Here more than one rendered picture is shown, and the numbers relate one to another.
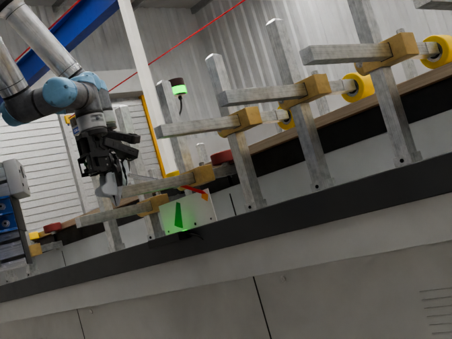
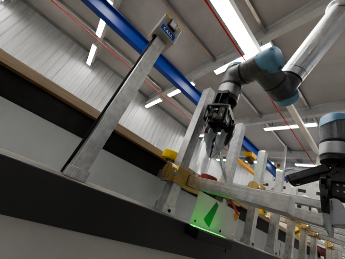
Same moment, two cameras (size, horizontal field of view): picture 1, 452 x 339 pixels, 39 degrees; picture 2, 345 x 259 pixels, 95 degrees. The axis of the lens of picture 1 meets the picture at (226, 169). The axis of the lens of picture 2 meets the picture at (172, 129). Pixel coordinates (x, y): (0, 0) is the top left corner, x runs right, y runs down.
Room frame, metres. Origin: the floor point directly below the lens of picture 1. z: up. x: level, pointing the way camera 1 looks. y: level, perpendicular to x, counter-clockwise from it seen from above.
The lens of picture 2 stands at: (2.11, 0.80, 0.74)
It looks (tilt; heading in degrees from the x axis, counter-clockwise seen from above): 22 degrees up; 282
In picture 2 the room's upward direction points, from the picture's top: 24 degrees clockwise
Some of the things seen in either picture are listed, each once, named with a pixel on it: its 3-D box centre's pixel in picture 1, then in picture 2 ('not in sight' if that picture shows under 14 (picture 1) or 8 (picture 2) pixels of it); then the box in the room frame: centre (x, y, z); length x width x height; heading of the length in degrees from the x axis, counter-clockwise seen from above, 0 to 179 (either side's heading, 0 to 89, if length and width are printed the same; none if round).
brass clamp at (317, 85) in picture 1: (303, 92); not in sight; (1.57, -0.24, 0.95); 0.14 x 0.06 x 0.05; 43
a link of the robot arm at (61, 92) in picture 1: (60, 95); not in sight; (1.63, 0.36, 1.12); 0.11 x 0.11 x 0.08; 74
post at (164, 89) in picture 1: (182, 155); (228, 172); (1.96, 0.12, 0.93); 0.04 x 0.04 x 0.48; 43
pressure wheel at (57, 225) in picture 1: (54, 235); not in sight; (2.94, 0.84, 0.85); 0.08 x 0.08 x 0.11
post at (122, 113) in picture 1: (138, 173); (189, 142); (2.14, 0.29, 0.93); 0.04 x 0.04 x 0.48; 43
